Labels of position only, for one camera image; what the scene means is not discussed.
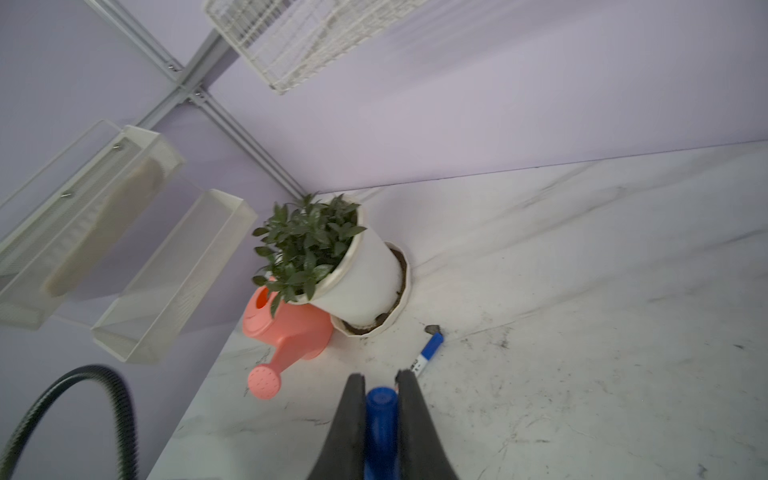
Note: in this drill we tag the blue pen cap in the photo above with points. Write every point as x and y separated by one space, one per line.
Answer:
381 449

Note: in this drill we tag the white wire wall basket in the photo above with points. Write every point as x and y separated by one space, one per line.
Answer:
288 42

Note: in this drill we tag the pink watering can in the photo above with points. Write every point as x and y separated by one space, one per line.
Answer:
297 332

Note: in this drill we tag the green potted plant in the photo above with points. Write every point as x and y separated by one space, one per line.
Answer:
325 253

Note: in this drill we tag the white marker pen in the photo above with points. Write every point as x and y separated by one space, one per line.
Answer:
427 353

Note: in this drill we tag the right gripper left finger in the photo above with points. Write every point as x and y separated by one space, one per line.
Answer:
342 455

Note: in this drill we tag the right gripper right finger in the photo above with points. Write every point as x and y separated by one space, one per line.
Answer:
421 454

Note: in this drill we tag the white two-tier mesh shelf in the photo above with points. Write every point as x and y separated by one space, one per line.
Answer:
137 299

